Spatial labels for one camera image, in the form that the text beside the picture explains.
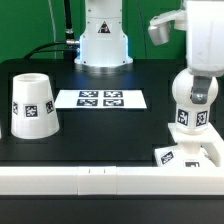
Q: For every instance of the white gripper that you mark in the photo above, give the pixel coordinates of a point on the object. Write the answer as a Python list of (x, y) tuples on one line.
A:
[(203, 22)]

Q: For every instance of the white lamp bulb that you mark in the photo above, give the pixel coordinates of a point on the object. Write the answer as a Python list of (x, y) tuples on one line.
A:
[(193, 96)]

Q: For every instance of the white lamp base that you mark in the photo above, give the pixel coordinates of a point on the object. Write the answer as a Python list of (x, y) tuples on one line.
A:
[(187, 151)]

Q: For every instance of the white lamp shade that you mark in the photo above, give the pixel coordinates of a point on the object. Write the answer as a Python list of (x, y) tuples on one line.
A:
[(33, 111)]

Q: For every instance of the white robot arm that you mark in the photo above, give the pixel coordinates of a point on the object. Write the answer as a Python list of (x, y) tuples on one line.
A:
[(104, 45)]

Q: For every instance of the white marker sheet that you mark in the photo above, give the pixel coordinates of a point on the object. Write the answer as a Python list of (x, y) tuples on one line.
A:
[(100, 99)]

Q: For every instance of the white right fence rail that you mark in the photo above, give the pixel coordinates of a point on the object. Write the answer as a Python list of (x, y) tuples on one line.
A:
[(214, 146)]

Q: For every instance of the white fence rail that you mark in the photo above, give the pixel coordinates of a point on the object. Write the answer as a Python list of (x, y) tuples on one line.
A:
[(110, 181), (214, 146)]

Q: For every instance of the black cable connector post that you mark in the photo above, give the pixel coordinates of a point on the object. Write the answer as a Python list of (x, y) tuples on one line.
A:
[(69, 34)]

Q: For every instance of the white front fence rail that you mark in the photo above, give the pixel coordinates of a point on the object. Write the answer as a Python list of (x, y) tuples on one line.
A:
[(110, 181)]

